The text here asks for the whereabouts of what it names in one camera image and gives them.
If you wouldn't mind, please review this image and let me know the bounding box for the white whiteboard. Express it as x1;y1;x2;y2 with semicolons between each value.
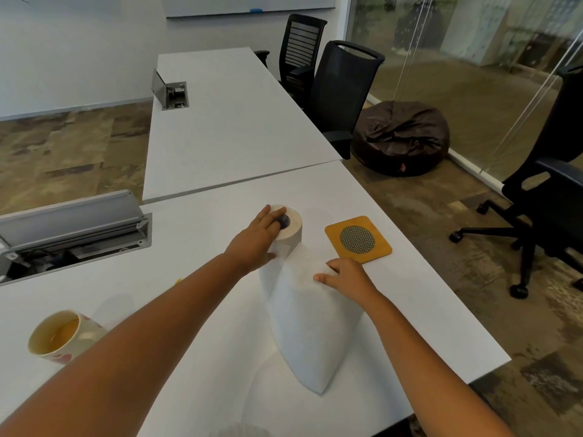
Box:
162;0;338;19

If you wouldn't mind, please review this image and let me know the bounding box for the cream mug with tea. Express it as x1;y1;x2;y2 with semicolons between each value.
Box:
27;309;108;365

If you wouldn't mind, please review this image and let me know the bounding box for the black slatted-back office chair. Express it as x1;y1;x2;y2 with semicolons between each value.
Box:
254;13;329;103

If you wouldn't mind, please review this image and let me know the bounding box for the person's left hand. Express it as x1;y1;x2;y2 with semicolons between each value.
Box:
223;204;288;274

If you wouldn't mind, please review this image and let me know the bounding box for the white adjoining table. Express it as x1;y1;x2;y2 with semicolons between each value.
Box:
141;47;343;205

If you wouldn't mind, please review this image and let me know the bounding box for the dark brown bean bag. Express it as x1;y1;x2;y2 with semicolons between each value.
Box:
350;100;451;177

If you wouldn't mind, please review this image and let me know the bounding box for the torn white paper towel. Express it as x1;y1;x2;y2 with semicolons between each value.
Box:
258;243;365;396

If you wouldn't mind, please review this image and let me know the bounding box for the wooden coaster with mesh disc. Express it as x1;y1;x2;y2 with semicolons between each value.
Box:
324;215;394;265

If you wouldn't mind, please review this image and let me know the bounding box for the black solid-back office chair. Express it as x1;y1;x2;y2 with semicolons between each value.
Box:
305;39;386;161

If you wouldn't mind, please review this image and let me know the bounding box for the person's right forearm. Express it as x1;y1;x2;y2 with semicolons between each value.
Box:
362;291;516;437

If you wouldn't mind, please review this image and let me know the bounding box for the black wheeled office chair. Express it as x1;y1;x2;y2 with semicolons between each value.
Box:
448;66;583;300

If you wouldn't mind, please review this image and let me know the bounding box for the person's right hand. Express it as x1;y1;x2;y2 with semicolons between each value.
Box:
313;257;381;310

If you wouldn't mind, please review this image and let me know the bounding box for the large grey cable box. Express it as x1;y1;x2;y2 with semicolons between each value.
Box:
0;189;154;287

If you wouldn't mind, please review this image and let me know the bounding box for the small grey cable box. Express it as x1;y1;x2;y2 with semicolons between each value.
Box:
151;69;189;111

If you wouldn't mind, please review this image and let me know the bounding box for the person's left forearm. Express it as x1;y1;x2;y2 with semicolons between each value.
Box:
0;254;249;437

